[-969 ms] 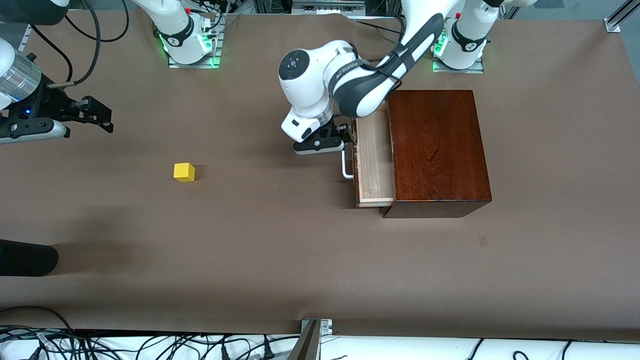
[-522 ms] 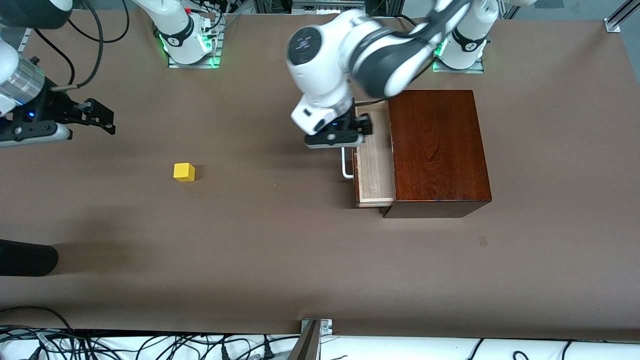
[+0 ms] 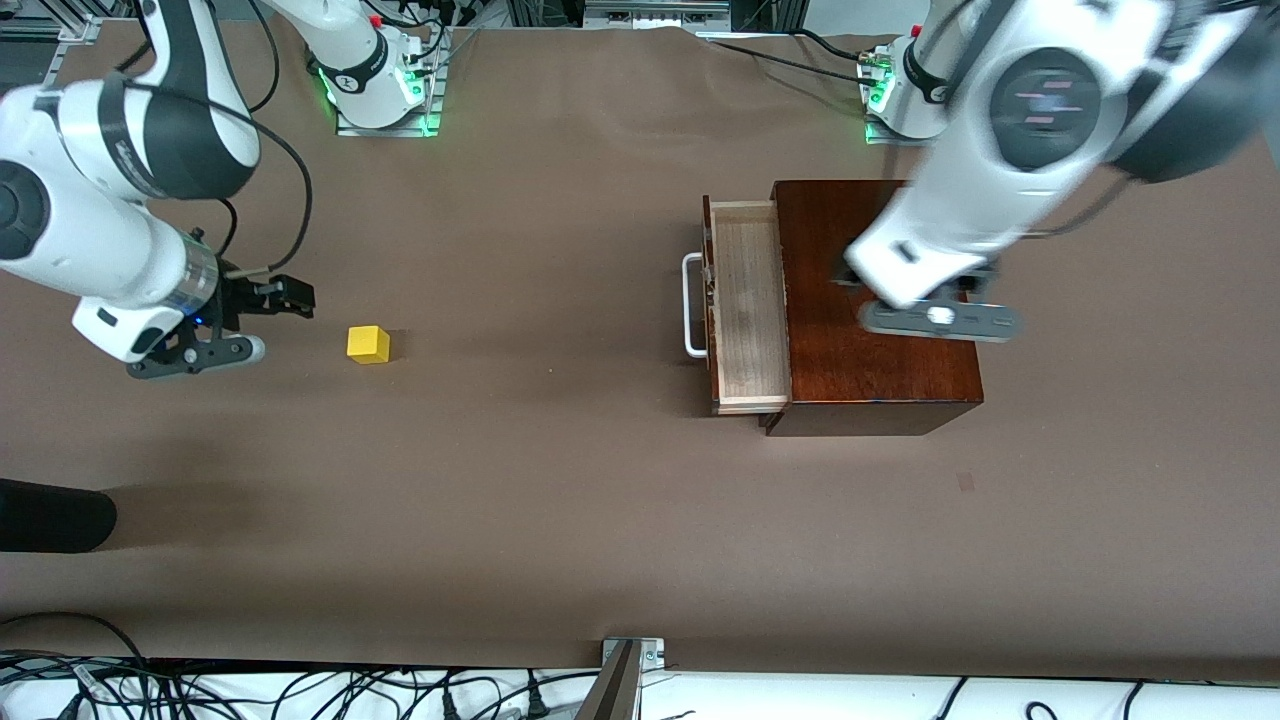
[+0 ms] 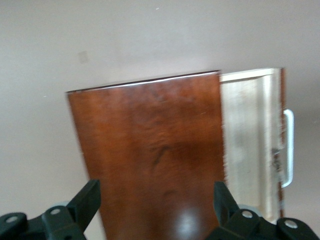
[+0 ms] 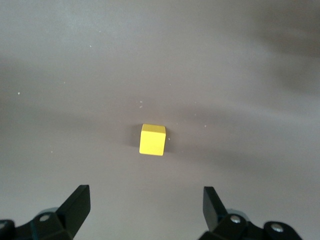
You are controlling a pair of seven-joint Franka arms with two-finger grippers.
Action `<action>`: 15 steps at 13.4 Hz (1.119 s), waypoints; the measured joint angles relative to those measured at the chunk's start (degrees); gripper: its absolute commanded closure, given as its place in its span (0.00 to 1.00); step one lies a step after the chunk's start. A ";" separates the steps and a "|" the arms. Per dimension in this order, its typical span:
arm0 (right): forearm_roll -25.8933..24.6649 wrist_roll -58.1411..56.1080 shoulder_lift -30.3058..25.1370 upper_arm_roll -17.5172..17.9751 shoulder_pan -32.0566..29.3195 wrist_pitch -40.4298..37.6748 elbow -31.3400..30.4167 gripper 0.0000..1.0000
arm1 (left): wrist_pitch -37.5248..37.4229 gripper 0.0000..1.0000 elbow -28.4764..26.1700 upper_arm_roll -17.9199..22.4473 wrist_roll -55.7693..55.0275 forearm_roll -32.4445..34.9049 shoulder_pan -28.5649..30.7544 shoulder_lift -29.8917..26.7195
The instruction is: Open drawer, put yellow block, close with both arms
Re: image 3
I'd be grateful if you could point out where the light wood drawer white handle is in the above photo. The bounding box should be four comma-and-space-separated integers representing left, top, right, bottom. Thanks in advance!
682, 195, 793, 416

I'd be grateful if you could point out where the dark brown wooden cabinet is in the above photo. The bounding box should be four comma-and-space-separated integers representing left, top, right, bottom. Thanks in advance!
765, 180, 984, 438

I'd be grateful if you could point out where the black rounded object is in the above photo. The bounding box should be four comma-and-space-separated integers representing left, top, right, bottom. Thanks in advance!
0, 478, 118, 554

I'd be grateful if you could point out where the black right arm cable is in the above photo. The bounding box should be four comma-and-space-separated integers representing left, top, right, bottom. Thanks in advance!
125, 80, 316, 281
245, 0, 282, 114

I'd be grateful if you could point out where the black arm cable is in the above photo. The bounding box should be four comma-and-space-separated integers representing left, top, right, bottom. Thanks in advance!
125, 80, 316, 281
245, 0, 282, 114
1018, 170, 1137, 241

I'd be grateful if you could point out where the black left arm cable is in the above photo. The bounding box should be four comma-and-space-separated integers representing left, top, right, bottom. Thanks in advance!
1018, 170, 1137, 241

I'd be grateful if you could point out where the black table cable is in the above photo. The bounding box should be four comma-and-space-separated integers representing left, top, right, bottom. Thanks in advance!
705, 36, 883, 77
792, 27, 869, 63

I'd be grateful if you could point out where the aluminium frame corner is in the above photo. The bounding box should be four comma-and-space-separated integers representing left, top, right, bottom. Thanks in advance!
0, 0, 103, 47

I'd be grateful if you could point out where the aluminium frame rail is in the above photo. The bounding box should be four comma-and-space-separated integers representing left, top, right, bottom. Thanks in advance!
583, 0, 731, 27

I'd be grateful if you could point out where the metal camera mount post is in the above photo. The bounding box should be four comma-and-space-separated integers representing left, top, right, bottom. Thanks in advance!
575, 637, 666, 720

